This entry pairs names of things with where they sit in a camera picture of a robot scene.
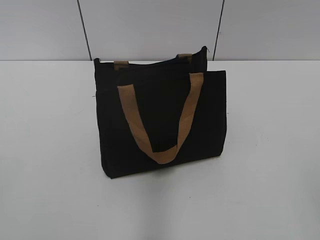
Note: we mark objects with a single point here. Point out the black tote bag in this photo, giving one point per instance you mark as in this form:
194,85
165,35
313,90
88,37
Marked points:
158,115

